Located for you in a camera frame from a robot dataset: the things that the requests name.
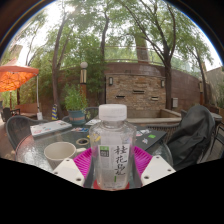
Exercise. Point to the white ceramic mug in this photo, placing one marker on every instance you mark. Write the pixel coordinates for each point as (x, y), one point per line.
(60, 153)

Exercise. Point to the black jacket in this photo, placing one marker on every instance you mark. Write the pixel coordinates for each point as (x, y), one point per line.
(191, 140)

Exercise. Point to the silver laptop with stickers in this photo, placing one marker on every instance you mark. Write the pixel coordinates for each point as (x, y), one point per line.
(50, 128)

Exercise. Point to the blue yellow striped cone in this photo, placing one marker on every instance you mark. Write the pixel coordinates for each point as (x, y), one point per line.
(54, 112)

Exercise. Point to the tall leafy tree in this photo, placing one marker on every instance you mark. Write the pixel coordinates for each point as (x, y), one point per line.
(56, 73)
(167, 86)

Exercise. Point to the wooden globe lamp post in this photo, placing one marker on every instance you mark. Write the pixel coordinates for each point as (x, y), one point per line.
(83, 76)

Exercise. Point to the white paper sheet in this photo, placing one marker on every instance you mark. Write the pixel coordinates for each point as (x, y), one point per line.
(91, 122)

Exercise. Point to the clear plastic drink bottle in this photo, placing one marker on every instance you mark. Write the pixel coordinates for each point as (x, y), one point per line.
(113, 156)

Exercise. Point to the black laptop with stickers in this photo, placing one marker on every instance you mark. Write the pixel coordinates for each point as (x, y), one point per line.
(151, 136)

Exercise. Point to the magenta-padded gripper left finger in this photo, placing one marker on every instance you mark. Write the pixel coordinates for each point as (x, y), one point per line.
(81, 163)

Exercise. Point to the white wall box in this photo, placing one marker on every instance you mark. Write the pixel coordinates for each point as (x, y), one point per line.
(175, 102)

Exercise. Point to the black wall lantern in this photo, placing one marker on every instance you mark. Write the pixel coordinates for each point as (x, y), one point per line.
(162, 83)
(110, 81)

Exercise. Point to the yellow sticky note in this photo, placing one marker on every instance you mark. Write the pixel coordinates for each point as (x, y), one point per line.
(94, 137)

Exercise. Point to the flat round red coaster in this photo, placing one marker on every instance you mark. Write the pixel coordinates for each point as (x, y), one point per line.
(95, 185)

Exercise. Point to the dark wicker lounge chair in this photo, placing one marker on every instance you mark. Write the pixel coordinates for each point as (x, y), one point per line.
(8, 114)

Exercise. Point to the green plant in blue pot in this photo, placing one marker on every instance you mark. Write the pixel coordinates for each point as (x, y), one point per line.
(75, 103)

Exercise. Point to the short wooden lamp post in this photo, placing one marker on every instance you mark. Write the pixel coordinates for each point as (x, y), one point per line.
(201, 93)

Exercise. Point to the orange patio umbrella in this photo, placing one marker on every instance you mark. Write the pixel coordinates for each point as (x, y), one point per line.
(15, 76)

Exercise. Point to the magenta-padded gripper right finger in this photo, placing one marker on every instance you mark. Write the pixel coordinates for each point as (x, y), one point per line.
(144, 160)

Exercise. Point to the wooden bench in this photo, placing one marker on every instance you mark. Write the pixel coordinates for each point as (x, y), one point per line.
(28, 109)

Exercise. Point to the round dark patio table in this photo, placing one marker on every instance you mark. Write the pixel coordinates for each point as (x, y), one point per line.
(216, 116)

